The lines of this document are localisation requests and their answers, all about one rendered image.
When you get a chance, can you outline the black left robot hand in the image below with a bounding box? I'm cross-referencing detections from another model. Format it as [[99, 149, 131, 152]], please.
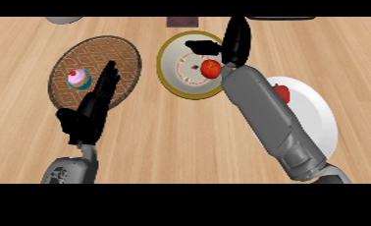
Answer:
[[55, 60, 122, 146]]

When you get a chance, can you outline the white plate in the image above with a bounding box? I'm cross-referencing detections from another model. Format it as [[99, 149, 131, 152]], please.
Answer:
[[249, 76, 339, 161]]

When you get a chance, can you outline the white bowl with yellow rim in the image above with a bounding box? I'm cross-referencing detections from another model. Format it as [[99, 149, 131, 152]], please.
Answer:
[[155, 29, 230, 101]]

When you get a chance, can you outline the grey round object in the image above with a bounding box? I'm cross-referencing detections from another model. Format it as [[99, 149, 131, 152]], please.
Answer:
[[46, 16, 84, 26]]

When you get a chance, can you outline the pink frosted cupcake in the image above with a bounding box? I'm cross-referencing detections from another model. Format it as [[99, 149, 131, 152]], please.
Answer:
[[65, 68, 93, 90]]

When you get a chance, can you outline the dark purple rectangular object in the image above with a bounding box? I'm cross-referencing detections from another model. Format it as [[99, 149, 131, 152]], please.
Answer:
[[165, 16, 200, 28]]

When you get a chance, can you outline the red apple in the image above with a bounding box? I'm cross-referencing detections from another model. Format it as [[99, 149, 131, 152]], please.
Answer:
[[271, 84, 293, 105]]

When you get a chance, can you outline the brown round patterned placemat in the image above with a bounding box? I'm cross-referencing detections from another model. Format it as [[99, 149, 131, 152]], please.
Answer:
[[46, 34, 143, 111]]

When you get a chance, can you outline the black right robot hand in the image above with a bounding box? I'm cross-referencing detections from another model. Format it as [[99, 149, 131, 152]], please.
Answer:
[[184, 16, 253, 70]]

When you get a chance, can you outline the red tomato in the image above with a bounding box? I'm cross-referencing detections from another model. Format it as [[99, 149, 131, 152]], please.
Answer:
[[200, 59, 224, 80]]

